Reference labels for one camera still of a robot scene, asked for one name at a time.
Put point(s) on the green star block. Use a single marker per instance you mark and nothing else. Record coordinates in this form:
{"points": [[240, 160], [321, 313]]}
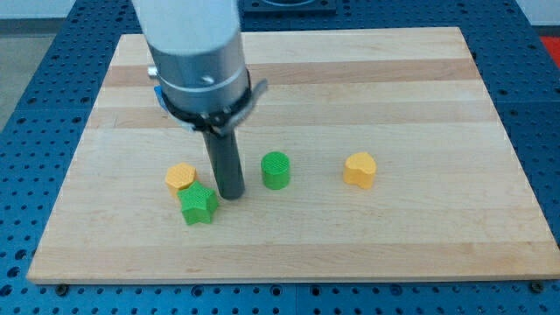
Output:
{"points": [[198, 203]]}

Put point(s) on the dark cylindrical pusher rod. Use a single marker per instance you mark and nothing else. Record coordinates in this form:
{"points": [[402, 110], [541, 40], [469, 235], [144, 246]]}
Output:
{"points": [[227, 168]]}

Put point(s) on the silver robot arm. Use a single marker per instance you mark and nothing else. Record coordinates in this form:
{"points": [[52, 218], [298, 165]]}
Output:
{"points": [[196, 46]]}

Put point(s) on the black mounting plate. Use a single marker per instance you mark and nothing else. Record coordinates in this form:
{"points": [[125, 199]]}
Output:
{"points": [[288, 6]]}

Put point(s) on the wooden board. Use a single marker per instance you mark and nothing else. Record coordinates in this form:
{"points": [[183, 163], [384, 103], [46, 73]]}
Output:
{"points": [[450, 201]]}

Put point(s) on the green cylinder block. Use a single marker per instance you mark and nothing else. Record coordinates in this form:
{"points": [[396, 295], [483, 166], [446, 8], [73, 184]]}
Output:
{"points": [[276, 170]]}

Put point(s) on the yellow heart block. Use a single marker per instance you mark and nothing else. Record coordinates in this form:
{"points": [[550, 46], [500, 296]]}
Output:
{"points": [[359, 170]]}

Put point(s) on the yellow hexagon block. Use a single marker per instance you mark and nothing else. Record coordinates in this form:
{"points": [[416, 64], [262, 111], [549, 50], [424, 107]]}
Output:
{"points": [[180, 177]]}

